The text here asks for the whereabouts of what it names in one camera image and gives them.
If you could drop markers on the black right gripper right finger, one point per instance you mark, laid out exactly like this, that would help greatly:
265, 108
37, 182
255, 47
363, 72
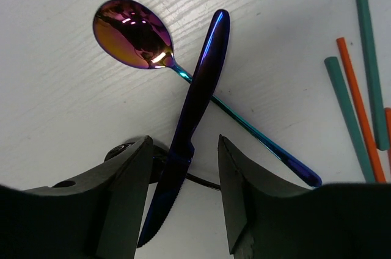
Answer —
269, 217

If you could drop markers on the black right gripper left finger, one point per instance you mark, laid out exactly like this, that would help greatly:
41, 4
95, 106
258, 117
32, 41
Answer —
96, 214

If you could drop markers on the iridescent blue knife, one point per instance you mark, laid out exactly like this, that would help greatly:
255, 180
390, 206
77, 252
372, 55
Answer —
203, 84

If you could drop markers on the black spoon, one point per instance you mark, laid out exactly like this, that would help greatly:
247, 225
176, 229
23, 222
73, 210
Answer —
159, 162

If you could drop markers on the orange chopstick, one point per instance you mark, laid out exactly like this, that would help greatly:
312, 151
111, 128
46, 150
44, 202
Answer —
388, 123
370, 143

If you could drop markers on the green chopstick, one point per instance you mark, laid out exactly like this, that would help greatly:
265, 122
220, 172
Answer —
372, 74
344, 101

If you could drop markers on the iridescent rainbow spoon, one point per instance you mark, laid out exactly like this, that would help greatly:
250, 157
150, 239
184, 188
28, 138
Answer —
133, 35

